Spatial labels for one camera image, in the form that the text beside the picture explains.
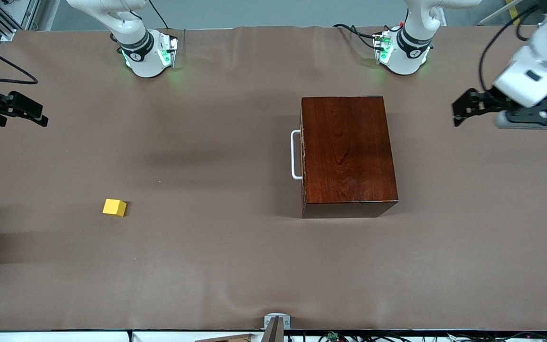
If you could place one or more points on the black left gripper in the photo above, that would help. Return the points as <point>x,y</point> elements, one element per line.
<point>484,101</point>

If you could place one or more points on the yellow block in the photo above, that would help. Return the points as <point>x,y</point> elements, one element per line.
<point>113,207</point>

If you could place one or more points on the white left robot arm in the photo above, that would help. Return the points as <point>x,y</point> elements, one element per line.
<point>411,61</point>

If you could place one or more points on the metal connector plate green light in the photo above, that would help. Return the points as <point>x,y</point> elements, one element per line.
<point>382,50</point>
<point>166,52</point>

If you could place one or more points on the dark wooden cabinet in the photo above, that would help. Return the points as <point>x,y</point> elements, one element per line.
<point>349,152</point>

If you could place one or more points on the brown table cloth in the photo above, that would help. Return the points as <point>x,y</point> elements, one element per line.
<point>207,266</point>

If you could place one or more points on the green terminal connector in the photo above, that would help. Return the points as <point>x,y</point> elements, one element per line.
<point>333,336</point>

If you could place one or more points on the grey metal rail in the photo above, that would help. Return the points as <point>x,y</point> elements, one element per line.
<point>496,14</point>

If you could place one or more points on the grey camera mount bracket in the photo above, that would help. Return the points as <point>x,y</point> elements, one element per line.
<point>277,332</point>

